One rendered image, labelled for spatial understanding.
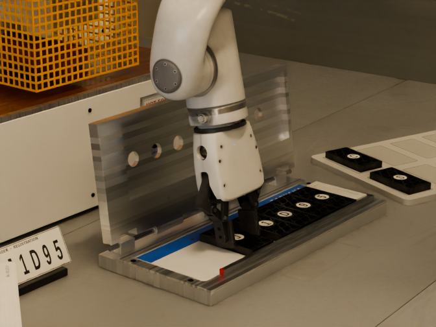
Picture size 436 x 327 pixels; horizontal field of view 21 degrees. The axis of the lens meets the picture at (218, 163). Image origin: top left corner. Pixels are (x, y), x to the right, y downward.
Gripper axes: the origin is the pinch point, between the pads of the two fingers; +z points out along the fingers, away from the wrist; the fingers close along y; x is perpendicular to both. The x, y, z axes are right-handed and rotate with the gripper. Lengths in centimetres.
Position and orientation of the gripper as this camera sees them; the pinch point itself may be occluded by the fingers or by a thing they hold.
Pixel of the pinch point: (237, 228)
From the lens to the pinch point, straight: 171.2
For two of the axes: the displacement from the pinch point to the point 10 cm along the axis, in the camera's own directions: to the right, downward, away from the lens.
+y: 6.3, -2.5, 7.4
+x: -7.6, 0.0, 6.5
